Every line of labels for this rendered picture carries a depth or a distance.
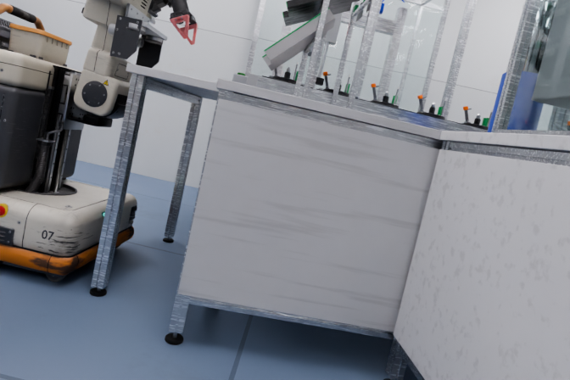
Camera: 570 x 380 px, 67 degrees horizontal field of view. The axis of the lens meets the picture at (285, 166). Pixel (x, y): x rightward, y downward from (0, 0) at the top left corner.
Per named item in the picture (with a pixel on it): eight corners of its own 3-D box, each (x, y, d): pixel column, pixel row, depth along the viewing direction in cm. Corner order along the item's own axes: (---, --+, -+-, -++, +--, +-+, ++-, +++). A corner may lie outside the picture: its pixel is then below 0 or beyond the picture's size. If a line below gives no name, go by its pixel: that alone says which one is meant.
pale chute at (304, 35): (270, 60, 159) (263, 50, 159) (273, 66, 172) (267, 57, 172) (335, 18, 156) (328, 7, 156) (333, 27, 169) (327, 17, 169)
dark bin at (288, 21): (283, 18, 173) (279, -1, 172) (285, 26, 186) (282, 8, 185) (352, 1, 170) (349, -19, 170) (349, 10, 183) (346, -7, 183)
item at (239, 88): (215, 87, 132) (218, 77, 132) (231, 106, 280) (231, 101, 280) (623, 182, 148) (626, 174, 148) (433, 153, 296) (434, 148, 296)
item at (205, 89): (125, 70, 152) (126, 63, 152) (192, 95, 242) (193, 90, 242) (319, 114, 150) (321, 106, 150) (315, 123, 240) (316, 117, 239)
